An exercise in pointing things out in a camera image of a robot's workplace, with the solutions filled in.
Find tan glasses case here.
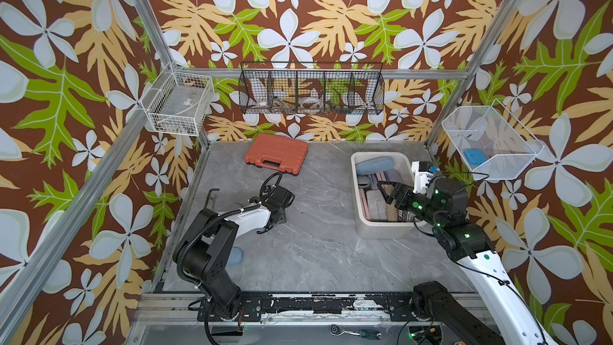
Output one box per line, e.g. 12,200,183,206
386,204,398,223

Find pink glasses case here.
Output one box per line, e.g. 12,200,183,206
359,188,371,221

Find ratchet wrench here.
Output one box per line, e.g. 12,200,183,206
330,325,382,340

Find cream plastic storage box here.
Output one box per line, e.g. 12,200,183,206
351,151,414,240

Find slate blue glasses case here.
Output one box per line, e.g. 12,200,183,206
227,247,244,266

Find black wire basket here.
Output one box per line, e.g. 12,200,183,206
237,62,385,115

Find black hex key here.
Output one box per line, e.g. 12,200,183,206
202,188,220,212

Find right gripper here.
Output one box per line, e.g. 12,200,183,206
378,180,448,232

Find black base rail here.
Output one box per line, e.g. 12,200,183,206
198,291,455,323

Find white wire basket left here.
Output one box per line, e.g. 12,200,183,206
142,65,216,137

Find white mesh basket right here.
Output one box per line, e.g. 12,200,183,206
442,101,544,181

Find blue object in basket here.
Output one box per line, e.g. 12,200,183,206
464,149,489,167

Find grey fabric glasses case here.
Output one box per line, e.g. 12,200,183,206
356,176,373,189

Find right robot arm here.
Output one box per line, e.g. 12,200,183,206
378,161,555,344

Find light grey glasses case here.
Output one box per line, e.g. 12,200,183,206
366,190,388,222

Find red plastic tool case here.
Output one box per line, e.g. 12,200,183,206
244,134,308,176

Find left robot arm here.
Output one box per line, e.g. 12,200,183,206
172,172,295,319

